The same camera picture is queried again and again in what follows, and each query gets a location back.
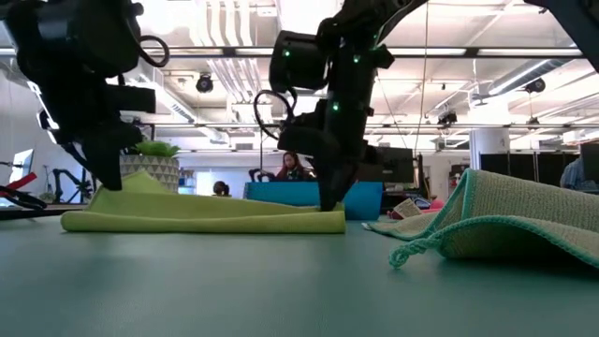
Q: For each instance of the black overhead crossbar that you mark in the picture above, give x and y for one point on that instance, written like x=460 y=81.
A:
x=471 y=52

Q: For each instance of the pink microfiber towel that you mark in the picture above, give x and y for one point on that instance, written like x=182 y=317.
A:
x=438 y=204

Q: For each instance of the lime green microfiber towel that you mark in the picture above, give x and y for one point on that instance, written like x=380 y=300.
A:
x=210 y=220

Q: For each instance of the black partition panels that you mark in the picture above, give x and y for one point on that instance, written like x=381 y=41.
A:
x=524 y=168

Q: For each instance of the blue plastic bin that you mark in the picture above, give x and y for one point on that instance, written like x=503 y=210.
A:
x=281 y=193

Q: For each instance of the grey ceiling duct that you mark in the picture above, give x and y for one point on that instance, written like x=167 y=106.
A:
x=515 y=77

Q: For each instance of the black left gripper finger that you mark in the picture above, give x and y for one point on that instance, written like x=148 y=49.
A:
x=107 y=168

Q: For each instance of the person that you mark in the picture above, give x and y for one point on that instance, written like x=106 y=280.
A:
x=221 y=188
x=292 y=164
x=573 y=175

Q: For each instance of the green table mat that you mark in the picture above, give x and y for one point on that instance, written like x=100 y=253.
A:
x=304 y=290

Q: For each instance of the black ceiling spotlight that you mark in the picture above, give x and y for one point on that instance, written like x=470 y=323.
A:
x=535 y=85
x=448 y=118
x=204 y=84

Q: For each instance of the black background robot arms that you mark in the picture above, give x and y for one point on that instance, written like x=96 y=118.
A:
x=58 y=174

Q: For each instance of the white round column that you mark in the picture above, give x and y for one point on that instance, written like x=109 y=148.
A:
x=489 y=147

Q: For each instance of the dark computer monitor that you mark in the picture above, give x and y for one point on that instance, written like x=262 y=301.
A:
x=590 y=161

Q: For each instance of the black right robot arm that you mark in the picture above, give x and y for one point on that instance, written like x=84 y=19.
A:
x=351 y=84

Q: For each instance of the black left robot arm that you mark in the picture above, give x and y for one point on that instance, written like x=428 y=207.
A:
x=70 y=37

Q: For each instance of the succulent in patterned white pot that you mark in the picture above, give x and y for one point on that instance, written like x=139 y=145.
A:
x=159 y=171

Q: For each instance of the red bar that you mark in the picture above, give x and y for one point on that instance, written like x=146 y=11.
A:
x=25 y=180

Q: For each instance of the tilted bright monitor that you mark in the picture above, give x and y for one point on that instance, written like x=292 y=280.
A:
x=23 y=164

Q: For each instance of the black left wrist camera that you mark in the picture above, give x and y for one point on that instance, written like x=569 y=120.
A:
x=133 y=99

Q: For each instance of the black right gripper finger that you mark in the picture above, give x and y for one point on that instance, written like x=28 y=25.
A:
x=334 y=187

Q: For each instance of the pale green teal-edged towel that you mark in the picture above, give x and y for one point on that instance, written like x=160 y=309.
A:
x=515 y=201

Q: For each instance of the black computer monitor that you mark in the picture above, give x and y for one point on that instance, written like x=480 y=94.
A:
x=393 y=164

